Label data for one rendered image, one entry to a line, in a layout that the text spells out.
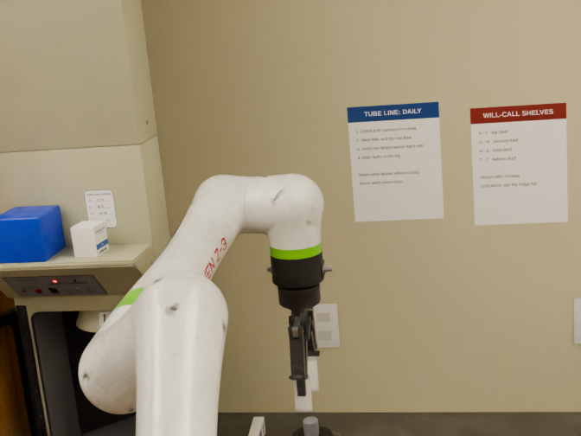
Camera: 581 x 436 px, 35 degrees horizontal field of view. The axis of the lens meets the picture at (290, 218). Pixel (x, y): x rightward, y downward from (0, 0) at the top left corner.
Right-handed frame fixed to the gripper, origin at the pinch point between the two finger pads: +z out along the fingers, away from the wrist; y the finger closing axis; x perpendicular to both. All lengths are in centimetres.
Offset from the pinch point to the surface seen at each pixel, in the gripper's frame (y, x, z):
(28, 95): 16, 54, -54
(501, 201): 59, -38, -19
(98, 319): 18, 47, -7
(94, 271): 5.8, 40.6, -21.3
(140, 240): 16.1, 34.5, -24.4
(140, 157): 16, 32, -41
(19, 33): 16, 54, -66
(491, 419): 52, -34, 33
